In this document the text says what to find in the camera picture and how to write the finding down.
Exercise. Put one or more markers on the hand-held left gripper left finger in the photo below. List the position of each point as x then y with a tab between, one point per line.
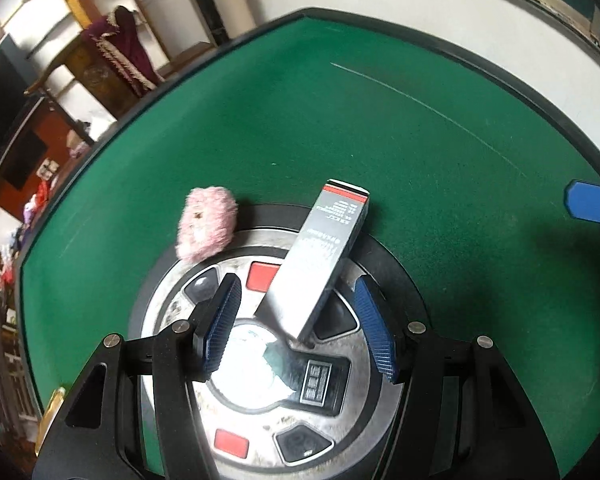
222	330

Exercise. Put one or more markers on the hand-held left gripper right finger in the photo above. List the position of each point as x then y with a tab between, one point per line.
375	330

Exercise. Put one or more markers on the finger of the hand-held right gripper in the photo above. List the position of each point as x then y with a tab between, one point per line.
592	202

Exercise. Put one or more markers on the grey box with red stripe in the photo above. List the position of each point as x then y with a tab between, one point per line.
310	270

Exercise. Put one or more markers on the gold-rimmed green cardboard box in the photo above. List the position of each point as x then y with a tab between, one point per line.
55	405

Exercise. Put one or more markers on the round table control panel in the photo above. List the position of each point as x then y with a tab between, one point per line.
330	400

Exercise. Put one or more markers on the pink plush toy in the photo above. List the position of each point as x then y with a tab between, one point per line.
205	225

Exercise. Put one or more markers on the pile of colourful toys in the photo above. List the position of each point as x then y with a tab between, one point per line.
35	205

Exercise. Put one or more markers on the wooden stand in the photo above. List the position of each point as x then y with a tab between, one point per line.
100	80

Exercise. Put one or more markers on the maroon fringed cloth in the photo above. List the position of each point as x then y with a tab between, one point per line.
125	45

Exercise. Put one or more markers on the wall socket panel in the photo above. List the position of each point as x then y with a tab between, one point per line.
49	169

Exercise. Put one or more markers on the black wall panel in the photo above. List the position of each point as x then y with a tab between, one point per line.
25	160

